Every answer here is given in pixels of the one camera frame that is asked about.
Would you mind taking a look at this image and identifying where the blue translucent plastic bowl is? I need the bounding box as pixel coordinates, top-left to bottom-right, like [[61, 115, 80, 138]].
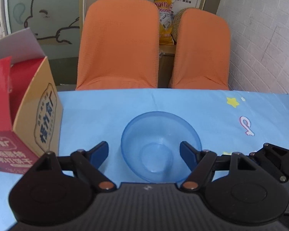
[[121, 111, 203, 183]]

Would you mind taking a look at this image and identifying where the tan netted melon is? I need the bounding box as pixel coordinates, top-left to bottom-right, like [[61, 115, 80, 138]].
[[171, 7, 192, 42]]

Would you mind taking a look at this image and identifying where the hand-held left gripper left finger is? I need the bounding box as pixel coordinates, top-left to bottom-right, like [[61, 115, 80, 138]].
[[26, 141, 117, 193]]

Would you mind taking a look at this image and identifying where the blue cartoon pig tablecloth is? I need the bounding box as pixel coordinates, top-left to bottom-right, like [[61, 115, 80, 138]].
[[0, 89, 289, 224]]

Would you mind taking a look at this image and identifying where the red cardboard snack box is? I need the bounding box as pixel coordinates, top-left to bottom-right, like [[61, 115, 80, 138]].
[[0, 28, 63, 175]]

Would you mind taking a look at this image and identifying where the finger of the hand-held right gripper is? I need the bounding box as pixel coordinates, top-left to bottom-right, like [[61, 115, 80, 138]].
[[249, 143, 289, 184]]

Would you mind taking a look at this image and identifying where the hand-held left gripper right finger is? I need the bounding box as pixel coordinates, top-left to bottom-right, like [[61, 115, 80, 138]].
[[179, 141, 258, 193]]

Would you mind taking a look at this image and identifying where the orange chair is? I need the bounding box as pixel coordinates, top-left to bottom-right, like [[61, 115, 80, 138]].
[[169, 8, 231, 90], [76, 0, 159, 90]]

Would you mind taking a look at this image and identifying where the frosted glass panel cartoon decal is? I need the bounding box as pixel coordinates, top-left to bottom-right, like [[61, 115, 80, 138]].
[[4, 0, 87, 60]]

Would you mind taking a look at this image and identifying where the yellow snack bag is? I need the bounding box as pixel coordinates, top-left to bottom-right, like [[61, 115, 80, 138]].
[[154, 0, 177, 45]]

